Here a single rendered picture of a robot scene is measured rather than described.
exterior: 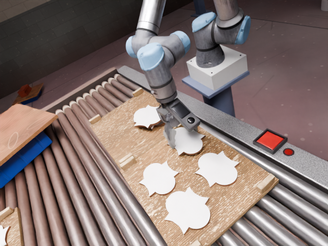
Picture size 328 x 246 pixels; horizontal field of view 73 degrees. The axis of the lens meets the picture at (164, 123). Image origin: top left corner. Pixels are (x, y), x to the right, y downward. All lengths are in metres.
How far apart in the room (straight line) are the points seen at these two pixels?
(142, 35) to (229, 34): 0.43
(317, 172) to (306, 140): 1.33
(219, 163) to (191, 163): 0.10
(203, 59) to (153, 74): 0.58
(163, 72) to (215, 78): 0.55
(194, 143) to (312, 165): 0.36
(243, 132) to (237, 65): 0.46
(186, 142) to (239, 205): 0.27
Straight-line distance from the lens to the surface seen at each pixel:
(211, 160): 0.76
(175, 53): 0.68
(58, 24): 5.60
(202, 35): 1.13
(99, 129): 1.13
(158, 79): 0.64
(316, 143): 2.09
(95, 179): 0.94
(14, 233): 1.01
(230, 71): 1.21
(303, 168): 0.78
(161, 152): 0.85
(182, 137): 0.82
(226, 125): 0.91
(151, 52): 0.62
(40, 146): 1.28
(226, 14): 1.02
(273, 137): 0.83
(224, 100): 1.31
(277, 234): 0.67
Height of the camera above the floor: 1.54
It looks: 38 degrees down
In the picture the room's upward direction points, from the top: 23 degrees counter-clockwise
